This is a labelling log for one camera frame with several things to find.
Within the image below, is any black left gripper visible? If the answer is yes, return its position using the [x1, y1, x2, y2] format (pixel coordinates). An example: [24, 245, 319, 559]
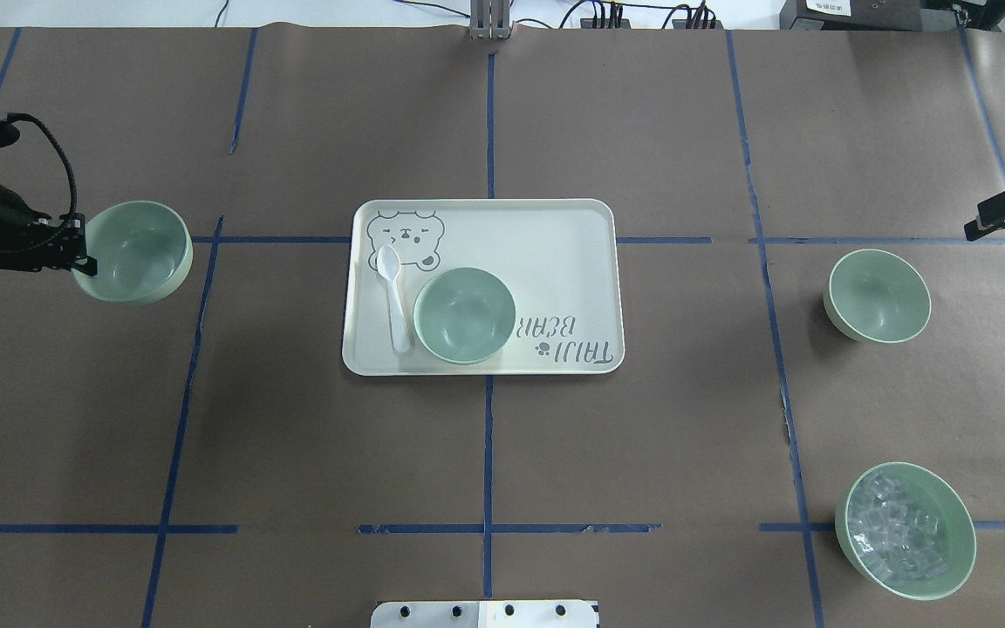
[0, 184, 99, 277]

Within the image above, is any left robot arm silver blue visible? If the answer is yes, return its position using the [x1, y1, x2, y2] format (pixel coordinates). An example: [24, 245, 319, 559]
[0, 184, 99, 277]

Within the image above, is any black computer box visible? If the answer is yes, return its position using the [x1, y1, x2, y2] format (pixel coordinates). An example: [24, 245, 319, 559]
[777, 1, 922, 31]

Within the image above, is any white plastic spoon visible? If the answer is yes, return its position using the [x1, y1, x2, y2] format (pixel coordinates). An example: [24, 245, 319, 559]
[376, 245, 411, 355]

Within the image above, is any green bowl with ice cubes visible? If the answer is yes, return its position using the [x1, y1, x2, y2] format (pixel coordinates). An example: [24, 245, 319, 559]
[834, 461, 978, 603]

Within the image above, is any green bowl on tray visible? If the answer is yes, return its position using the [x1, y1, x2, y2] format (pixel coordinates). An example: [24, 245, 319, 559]
[412, 267, 517, 365]

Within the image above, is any cream bear tray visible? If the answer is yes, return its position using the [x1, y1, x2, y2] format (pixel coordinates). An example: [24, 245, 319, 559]
[340, 199, 626, 375]

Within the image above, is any black power strip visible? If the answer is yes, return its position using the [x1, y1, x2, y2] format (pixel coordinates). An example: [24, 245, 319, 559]
[558, 1, 723, 31]

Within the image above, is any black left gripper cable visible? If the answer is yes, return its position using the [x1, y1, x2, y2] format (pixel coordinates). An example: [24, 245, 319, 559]
[0, 112, 81, 219]

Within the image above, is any aluminium frame post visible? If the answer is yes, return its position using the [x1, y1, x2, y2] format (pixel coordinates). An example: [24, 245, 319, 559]
[469, 0, 514, 41]

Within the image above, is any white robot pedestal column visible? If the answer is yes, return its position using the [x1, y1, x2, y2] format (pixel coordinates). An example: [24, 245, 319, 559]
[370, 599, 601, 627]

